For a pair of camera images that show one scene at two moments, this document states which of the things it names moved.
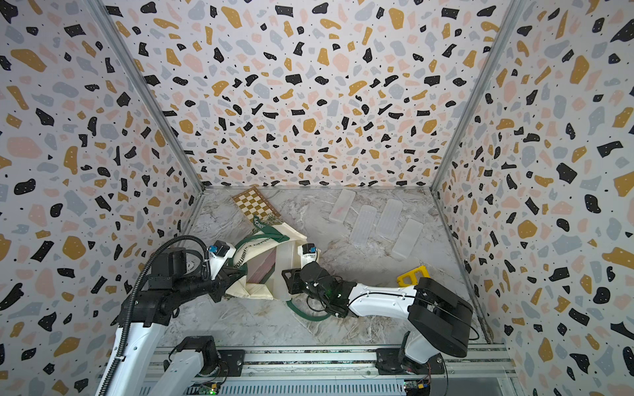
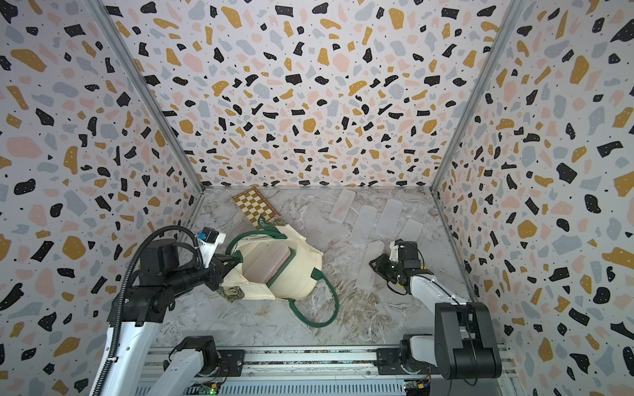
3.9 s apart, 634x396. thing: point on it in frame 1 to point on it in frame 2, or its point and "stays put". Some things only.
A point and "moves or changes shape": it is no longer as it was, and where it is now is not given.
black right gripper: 295,275 to 380,266
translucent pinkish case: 343,205 stays put
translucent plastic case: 286,259 to 374,248
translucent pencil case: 389,218 stays put
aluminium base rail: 351,371 stays put
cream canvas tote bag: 256,278 moves or changes shape
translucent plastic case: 408,238 stays put
